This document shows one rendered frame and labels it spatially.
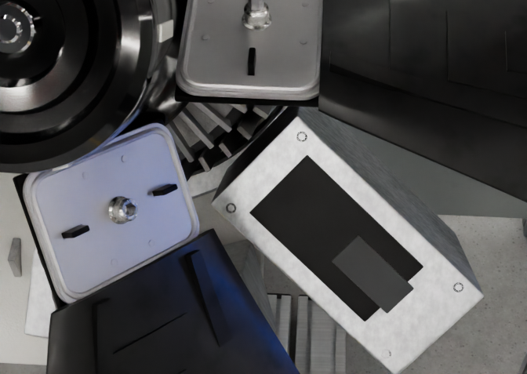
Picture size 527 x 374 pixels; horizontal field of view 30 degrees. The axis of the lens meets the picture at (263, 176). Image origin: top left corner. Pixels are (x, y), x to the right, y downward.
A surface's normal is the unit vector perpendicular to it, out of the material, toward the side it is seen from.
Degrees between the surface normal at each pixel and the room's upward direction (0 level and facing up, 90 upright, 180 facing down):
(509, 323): 0
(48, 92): 45
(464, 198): 90
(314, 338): 0
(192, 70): 0
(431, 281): 50
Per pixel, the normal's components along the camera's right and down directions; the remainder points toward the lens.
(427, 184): -0.07, 0.79
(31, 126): -0.06, 0.22
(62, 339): 0.53, 0.04
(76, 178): 0.69, -0.06
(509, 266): -0.02, -0.61
